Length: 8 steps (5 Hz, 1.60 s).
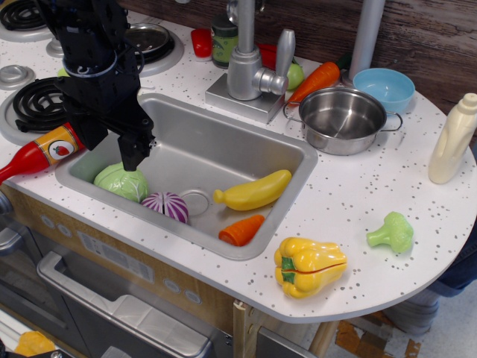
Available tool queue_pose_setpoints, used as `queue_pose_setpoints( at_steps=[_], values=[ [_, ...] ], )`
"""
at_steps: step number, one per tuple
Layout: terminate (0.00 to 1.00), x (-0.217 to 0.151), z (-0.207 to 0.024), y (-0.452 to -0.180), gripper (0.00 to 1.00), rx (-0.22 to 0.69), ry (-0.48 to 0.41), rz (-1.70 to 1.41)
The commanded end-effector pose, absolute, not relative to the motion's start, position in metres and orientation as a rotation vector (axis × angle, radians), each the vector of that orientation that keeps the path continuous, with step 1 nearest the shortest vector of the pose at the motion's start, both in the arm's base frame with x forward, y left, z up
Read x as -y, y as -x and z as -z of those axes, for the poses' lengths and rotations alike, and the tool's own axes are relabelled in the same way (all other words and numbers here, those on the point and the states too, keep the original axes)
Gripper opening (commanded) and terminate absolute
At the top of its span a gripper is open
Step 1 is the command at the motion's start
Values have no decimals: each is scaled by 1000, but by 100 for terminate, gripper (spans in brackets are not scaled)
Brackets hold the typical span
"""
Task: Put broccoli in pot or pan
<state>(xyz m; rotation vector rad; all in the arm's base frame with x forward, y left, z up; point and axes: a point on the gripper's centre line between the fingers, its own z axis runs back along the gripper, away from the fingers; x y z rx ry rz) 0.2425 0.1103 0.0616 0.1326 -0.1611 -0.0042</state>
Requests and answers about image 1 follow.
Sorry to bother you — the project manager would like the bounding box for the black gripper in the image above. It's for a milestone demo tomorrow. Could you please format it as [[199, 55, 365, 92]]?
[[57, 37, 155, 172]]

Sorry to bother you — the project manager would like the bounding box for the green toy broccoli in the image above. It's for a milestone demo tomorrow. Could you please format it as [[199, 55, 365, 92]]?
[[366, 212, 414, 254]]

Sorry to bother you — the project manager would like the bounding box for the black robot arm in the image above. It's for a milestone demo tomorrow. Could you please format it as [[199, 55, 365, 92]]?
[[36, 1, 154, 172]]

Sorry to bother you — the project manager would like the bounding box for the steel pot lid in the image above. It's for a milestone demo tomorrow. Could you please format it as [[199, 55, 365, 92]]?
[[125, 23, 174, 54]]

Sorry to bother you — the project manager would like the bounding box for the stainless steel pot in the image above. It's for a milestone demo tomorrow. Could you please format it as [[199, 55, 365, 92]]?
[[282, 87, 403, 156]]

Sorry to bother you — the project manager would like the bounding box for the green toy cabbage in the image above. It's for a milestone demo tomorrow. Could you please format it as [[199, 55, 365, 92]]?
[[93, 163, 149, 203]]

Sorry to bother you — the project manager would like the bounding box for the purple toy onion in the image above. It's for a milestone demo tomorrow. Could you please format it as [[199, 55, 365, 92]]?
[[142, 192, 189, 224]]

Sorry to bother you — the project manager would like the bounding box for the red toy ketchup bottle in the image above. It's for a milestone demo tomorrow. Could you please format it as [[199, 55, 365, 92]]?
[[1, 123, 85, 183]]

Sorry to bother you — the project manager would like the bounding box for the silver toy sink basin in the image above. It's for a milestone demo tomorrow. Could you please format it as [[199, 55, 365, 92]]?
[[55, 93, 318, 260]]

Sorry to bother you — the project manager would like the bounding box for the black front stove coil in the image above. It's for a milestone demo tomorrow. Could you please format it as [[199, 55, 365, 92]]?
[[13, 78, 68, 133]]

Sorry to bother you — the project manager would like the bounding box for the black stove coil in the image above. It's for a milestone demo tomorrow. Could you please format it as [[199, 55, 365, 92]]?
[[13, 78, 68, 133], [1, 0, 46, 31]]

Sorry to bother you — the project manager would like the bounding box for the light green plastic plate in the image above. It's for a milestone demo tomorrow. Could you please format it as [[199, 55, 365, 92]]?
[[57, 68, 69, 77]]

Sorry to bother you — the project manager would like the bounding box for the grey stove knob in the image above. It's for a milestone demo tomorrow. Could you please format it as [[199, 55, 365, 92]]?
[[0, 65, 36, 90], [45, 38, 63, 58]]

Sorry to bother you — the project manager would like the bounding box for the silver toy faucet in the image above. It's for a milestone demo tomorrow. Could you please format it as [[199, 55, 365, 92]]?
[[205, 1, 296, 124]]

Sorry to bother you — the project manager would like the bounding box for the red toy pepper piece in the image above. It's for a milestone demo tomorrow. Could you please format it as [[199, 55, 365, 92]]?
[[191, 28, 212, 61]]

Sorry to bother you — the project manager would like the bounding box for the yellow toy banana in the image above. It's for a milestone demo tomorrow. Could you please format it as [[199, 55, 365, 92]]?
[[212, 169, 292, 211]]

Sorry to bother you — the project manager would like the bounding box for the orange carrot piece in sink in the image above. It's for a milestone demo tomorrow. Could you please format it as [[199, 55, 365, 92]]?
[[218, 215, 265, 247]]

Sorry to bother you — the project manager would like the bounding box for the green toy can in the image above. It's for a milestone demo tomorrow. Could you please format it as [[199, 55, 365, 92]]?
[[211, 13, 238, 69]]

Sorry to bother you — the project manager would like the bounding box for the black rear stove coil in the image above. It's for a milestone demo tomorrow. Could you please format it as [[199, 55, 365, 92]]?
[[1, 0, 46, 31]]

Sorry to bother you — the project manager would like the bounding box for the green toy pear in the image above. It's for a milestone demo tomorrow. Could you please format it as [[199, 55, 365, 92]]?
[[287, 63, 305, 91]]

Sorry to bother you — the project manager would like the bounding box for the yellow toy bell pepper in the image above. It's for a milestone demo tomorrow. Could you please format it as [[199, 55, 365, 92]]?
[[274, 237, 347, 299]]

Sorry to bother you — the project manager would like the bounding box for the whole orange toy carrot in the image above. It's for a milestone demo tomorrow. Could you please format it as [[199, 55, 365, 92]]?
[[288, 62, 341, 102]]

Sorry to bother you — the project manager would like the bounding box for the yellow object bottom left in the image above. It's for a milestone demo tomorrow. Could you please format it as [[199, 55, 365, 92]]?
[[14, 331, 56, 357]]

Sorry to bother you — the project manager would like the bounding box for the light blue plastic bowl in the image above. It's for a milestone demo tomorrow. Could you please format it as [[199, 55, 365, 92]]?
[[353, 68, 415, 113]]

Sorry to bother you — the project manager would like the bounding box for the grey vertical pole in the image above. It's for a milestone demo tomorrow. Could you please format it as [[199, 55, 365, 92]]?
[[342, 0, 385, 87]]

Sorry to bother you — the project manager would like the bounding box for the cream plastic bottle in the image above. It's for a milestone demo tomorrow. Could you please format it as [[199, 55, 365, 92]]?
[[428, 92, 476, 184]]

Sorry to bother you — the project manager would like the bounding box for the silver oven door handle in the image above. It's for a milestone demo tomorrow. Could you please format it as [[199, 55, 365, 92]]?
[[37, 252, 212, 357]]

